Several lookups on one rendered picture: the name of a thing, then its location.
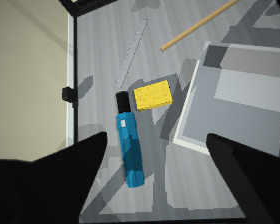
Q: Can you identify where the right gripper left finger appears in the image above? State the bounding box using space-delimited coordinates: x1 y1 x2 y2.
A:
0 132 107 224

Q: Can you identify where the tan wooden stick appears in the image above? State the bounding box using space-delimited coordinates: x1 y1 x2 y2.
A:
161 0 240 52

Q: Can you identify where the white outline strip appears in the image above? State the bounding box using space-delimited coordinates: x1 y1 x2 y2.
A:
173 60 211 156

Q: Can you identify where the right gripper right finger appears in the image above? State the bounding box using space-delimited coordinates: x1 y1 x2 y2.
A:
206 133 280 224

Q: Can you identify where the yellow sponge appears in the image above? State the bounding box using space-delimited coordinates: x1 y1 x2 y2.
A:
134 80 173 111

